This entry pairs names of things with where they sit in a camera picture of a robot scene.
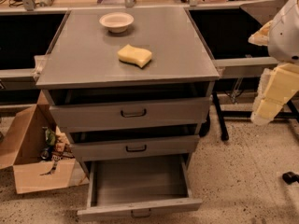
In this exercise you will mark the black table leg frame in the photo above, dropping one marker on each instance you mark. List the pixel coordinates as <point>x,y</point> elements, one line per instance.
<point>293,114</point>

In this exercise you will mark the yellow sponge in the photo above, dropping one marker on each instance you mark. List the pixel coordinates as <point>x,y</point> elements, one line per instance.
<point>134,55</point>

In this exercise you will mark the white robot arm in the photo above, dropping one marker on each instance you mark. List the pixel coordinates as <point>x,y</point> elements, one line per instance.
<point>281,35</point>

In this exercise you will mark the yellow foam-padded gripper finger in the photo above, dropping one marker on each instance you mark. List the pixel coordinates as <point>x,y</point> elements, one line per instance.
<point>276,88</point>

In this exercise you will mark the grey tilted tray board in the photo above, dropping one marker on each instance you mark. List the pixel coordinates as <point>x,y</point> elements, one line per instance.
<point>264,11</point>

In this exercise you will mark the grey metal drawer cabinet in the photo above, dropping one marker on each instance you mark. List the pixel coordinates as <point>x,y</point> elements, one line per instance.
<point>85,54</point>

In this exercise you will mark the white bowl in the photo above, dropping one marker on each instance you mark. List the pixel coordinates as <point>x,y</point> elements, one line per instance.
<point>116,22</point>

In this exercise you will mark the open cardboard box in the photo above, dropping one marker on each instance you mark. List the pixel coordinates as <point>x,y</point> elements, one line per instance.
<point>21,148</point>

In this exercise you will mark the grey drawer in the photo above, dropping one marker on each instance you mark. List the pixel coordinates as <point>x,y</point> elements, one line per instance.
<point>129,105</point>
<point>134,143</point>
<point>138,188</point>

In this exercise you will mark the snack packets in box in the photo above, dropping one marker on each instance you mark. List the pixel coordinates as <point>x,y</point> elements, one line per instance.
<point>57,149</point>

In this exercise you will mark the small black floor object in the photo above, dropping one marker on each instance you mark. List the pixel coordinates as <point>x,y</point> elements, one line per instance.
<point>290,177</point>

